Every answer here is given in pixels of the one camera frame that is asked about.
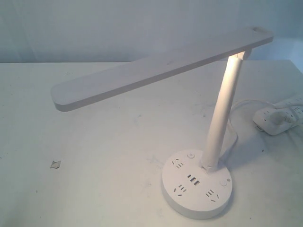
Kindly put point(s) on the white power strip rear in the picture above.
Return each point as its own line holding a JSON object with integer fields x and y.
{"x": 296, "y": 100}

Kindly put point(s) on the small grey paper scrap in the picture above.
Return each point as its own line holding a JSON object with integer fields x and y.
{"x": 55, "y": 164}

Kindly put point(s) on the white desk lamp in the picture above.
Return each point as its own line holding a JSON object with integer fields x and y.
{"x": 194, "y": 183}

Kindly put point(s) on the white power strip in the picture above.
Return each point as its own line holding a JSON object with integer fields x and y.
{"x": 262, "y": 119}
{"x": 296, "y": 100}

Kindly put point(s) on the white power strip front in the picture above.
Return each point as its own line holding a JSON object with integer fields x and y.
{"x": 262, "y": 119}

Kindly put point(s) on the white plug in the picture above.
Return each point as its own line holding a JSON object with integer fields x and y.
{"x": 279, "y": 118}

